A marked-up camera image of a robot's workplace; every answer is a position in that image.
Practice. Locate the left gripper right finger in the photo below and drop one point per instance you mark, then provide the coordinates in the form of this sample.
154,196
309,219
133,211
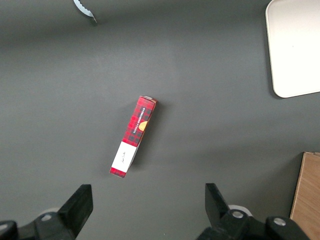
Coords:
217,210

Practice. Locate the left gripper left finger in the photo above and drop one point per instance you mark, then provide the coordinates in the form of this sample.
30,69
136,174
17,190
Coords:
75,210

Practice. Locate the beige plastic tray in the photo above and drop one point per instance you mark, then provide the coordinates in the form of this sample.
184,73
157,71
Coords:
295,50

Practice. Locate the wooden drawer cabinet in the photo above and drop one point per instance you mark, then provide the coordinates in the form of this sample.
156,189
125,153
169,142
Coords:
308,200

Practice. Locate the red tartan shortbread box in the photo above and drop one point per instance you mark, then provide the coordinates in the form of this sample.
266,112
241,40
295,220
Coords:
136,125

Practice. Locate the grey serrated tool tip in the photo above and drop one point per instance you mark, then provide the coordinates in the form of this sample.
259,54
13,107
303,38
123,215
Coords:
83,9

